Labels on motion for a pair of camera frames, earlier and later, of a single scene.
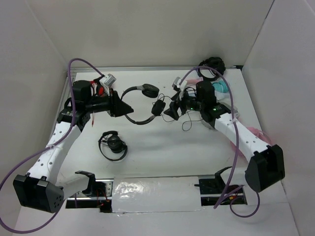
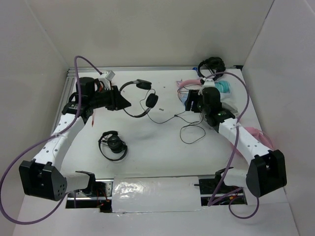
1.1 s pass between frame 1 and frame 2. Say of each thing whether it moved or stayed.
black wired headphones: moved
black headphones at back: stayed
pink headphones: stayed
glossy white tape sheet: stayed
